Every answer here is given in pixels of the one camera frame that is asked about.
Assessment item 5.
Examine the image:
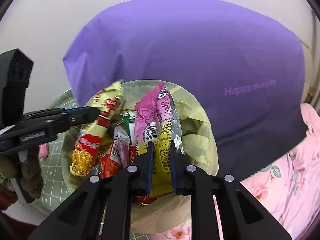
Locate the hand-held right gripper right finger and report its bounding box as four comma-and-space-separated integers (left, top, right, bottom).
169, 140, 293, 240

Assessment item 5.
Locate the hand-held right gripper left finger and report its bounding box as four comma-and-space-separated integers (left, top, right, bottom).
27, 141, 154, 240

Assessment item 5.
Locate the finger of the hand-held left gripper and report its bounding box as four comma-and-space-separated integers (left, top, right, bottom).
32, 106, 93, 115
15, 107, 100, 135

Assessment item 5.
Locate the yellow red snack wrapper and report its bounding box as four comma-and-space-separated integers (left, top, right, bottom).
69, 80, 125, 178

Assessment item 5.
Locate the small pink barcode wrapper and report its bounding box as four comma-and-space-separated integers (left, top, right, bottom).
110, 126, 131, 168

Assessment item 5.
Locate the orange packet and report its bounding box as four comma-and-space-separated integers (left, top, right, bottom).
100, 152, 125, 179

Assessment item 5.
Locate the pink yellow wrapper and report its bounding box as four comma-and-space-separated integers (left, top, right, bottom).
134, 81, 185, 197

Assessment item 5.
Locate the yellow plastic bin bag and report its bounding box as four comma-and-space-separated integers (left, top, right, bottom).
61, 80, 220, 235

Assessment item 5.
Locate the white green packet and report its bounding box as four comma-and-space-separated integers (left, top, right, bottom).
120, 111, 138, 145

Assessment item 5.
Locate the person's left hand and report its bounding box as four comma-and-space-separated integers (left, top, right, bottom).
0, 149, 43, 200

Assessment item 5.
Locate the pink pig toy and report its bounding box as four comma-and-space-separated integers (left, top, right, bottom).
39, 142, 49, 158

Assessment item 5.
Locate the green checked tablecloth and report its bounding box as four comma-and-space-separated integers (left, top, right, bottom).
37, 90, 150, 240

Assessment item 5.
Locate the pink floral blanket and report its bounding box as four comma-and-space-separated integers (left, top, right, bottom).
147, 102, 320, 240

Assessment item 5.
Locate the purple pillow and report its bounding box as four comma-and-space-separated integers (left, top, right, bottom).
62, 0, 309, 180

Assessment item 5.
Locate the beige headboard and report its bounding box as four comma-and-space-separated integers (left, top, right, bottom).
299, 34, 316, 103

